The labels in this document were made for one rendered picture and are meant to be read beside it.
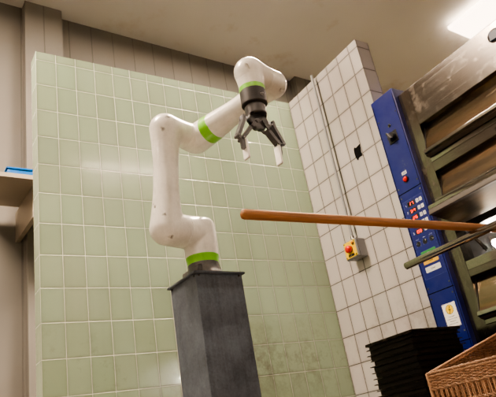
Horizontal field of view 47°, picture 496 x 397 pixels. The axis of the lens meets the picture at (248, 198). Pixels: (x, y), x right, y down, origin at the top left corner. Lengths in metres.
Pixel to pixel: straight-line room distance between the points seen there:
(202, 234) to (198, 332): 0.38
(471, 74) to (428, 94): 0.24
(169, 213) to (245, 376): 0.64
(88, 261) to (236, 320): 0.87
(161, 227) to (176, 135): 0.38
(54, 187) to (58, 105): 0.46
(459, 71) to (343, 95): 0.79
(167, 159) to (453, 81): 1.40
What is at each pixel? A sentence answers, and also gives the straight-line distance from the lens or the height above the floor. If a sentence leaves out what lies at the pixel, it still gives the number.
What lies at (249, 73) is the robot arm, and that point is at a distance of 2.01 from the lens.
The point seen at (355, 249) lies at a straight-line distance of 3.05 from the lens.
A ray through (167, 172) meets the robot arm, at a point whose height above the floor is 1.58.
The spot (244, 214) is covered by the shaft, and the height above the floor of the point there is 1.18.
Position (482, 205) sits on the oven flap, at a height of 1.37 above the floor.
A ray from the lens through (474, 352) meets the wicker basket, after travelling 2.45.
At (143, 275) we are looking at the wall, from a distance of 2.74.
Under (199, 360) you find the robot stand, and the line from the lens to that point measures 2.03.
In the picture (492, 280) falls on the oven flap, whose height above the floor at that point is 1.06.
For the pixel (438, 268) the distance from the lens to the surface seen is 2.74.
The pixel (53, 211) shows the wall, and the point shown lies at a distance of 2.72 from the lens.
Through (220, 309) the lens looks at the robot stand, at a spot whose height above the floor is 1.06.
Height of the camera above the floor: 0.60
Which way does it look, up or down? 23 degrees up
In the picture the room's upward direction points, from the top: 10 degrees counter-clockwise
